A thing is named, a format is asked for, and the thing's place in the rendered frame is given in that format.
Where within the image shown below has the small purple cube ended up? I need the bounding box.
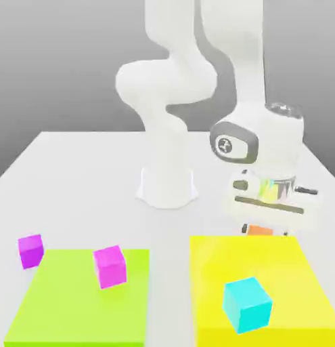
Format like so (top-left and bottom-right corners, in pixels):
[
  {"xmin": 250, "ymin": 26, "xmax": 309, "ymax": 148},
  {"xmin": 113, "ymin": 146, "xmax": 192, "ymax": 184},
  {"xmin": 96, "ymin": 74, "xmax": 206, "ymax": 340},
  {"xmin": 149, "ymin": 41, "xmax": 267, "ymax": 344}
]
[{"xmin": 17, "ymin": 234, "xmax": 45, "ymax": 270}]

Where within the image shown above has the small pink cube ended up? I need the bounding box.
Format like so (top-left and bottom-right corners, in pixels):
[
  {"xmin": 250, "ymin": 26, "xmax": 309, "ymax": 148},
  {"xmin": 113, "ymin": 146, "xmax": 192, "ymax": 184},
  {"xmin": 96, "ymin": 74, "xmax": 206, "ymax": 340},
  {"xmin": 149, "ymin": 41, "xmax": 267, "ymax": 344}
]
[{"xmin": 93, "ymin": 245, "xmax": 128, "ymax": 290}]

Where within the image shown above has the small orange cube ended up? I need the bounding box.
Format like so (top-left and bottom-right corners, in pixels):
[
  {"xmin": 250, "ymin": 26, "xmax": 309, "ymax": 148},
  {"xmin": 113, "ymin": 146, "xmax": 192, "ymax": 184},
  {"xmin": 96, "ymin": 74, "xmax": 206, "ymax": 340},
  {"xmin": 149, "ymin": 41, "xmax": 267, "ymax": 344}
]
[{"xmin": 246, "ymin": 224, "xmax": 274, "ymax": 237}]

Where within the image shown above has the small cyan cube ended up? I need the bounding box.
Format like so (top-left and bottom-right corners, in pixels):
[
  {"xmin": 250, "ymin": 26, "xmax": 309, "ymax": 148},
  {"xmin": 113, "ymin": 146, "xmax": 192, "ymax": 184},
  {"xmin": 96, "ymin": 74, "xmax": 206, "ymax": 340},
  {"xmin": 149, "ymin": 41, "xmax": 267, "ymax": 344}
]
[{"xmin": 222, "ymin": 277, "xmax": 273, "ymax": 335}]

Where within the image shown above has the large yellow box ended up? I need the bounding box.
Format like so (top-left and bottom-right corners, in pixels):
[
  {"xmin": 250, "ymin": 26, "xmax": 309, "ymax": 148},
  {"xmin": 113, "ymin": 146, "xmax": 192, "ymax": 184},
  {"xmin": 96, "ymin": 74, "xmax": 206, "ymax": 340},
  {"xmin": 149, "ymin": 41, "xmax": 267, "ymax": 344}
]
[{"xmin": 189, "ymin": 234, "xmax": 335, "ymax": 347}]

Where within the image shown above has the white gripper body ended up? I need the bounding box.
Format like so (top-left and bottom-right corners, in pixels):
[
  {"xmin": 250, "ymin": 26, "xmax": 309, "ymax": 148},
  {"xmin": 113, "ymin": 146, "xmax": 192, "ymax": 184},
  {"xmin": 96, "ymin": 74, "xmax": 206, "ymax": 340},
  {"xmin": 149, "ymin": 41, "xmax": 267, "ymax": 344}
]
[{"xmin": 228, "ymin": 192, "xmax": 309, "ymax": 236}]

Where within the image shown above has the large lime green box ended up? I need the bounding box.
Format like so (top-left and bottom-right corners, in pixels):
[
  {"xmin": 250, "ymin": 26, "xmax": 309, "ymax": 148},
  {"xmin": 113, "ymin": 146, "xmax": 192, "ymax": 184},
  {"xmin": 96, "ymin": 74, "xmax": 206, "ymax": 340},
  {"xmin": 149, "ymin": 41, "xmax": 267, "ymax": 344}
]
[{"xmin": 3, "ymin": 248, "xmax": 151, "ymax": 347}]

